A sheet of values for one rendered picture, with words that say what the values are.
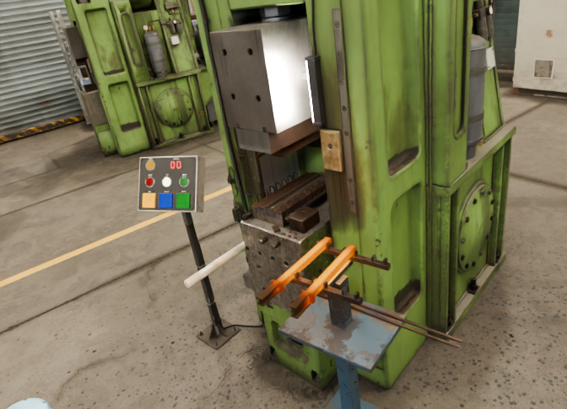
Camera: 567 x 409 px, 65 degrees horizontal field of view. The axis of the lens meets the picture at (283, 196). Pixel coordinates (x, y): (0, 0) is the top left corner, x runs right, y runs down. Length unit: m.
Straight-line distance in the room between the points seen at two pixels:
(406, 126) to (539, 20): 5.01
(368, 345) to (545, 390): 1.15
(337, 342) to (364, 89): 0.92
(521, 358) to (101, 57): 5.69
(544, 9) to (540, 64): 0.67
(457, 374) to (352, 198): 1.15
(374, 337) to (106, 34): 5.55
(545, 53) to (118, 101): 5.68
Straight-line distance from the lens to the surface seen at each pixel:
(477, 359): 2.67
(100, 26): 6.53
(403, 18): 1.95
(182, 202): 2.25
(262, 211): 2.06
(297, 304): 1.45
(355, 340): 1.72
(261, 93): 1.79
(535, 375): 2.66
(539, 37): 6.93
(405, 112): 2.01
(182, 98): 6.66
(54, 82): 9.56
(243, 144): 1.97
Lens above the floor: 1.91
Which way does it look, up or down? 26 degrees down
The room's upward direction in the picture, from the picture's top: 9 degrees counter-clockwise
